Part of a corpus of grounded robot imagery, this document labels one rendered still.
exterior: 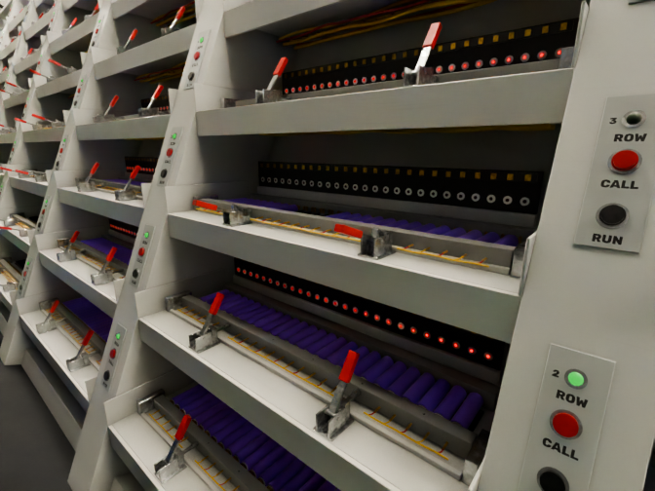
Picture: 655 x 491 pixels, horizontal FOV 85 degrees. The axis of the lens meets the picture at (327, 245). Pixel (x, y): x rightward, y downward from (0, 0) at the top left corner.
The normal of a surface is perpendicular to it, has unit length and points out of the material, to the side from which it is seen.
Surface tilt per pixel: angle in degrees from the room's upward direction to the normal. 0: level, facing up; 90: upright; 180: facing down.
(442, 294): 112
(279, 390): 22
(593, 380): 90
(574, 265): 90
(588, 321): 90
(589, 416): 90
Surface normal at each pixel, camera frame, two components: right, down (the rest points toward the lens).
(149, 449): 0.00, -0.97
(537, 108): -0.65, 0.19
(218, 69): 0.76, 0.17
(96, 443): -0.59, -0.19
